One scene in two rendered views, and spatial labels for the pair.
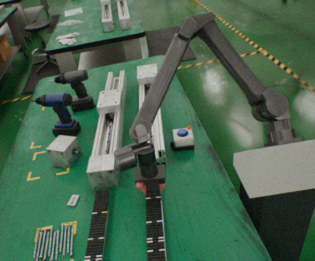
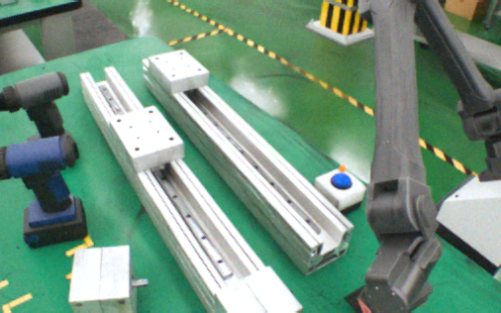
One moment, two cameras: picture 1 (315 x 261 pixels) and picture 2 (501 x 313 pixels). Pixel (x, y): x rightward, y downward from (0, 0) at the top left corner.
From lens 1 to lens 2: 75 cm
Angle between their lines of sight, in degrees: 33
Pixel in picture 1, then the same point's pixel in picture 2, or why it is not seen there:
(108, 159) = (269, 285)
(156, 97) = (412, 124)
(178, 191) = not seen: hidden behind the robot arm
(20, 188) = not seen: outside the picture
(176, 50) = (406, 23)
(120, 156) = (404, 285)
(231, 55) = (452, 36)
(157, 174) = not seen: hidden behind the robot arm
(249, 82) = (477, 80)
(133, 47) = (59, 28)
